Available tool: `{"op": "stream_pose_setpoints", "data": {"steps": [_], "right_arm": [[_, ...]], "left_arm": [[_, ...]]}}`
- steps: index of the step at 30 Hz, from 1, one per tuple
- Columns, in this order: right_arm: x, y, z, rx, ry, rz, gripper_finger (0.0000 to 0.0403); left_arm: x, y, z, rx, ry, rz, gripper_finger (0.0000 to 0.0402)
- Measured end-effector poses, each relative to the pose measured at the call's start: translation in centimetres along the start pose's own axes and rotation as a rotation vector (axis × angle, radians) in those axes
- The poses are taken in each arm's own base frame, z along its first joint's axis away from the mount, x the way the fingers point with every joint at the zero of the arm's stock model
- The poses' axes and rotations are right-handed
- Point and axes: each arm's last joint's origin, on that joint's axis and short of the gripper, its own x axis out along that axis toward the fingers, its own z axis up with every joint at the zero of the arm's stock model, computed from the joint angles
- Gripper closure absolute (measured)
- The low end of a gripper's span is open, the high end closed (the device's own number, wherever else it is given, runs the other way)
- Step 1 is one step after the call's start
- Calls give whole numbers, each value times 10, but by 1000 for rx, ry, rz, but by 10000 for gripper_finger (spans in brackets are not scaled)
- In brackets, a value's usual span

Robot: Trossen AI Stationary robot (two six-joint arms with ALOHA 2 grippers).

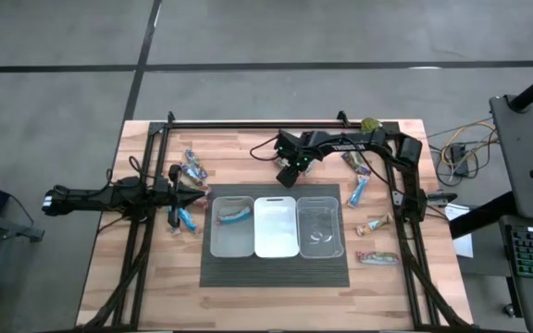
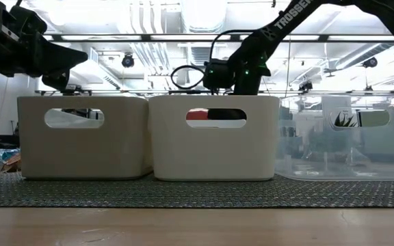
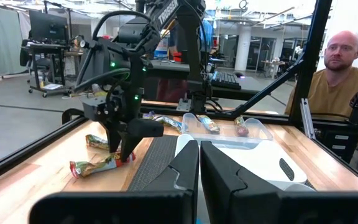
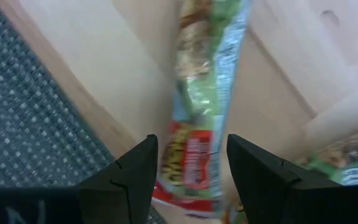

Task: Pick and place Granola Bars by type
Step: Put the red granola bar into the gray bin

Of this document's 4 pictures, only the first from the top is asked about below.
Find dark ribbed placemat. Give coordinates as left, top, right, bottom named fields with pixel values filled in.
left=199, top=183, right=351, bottom=289

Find grey cart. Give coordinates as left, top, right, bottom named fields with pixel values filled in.
left=0, top=206, right=46, bottom=333

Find clear plastic bin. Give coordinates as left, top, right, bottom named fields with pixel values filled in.
left=295, top=195, right=345, bottom=259

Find dark grey desk top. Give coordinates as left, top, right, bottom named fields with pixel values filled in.
left=488, top=94, right=533, bottom=221

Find grey plastic bin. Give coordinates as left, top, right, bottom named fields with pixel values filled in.
left=209, top=195, right=255, bottom=259

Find black desk beam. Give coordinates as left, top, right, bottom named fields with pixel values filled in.
left=448, top=191, right=518, bottom=241

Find white paper sheet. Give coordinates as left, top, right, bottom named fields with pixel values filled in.
left=443, top=204, right=475, bottom=259

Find yellow cable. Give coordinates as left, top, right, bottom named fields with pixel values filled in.
left=426, top=120, right=499, bottom=186

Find blue purple granola bar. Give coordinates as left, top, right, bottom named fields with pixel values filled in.
left=183, top=148, right=209, bottom=181
left=179, top=161, right=204, bottom=187

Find white plastic bin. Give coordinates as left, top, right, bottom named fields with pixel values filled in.
left=253, top=195, right=301, bottom=259

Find black metal frame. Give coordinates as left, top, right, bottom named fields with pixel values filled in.
left=74, top=110, right=480, bottom=333

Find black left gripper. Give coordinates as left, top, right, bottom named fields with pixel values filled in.
left=154, top=165, right=206, bottom=228

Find small artificial green plant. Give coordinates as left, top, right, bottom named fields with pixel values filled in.
left=359, top=117, right=384, bottom=133

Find orange white granola bar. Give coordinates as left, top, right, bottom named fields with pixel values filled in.
left=355, top=212, right=394, bottom=238

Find black power adapter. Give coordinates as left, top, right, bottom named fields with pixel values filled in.
left=450, top=143, right=471, bottom=178

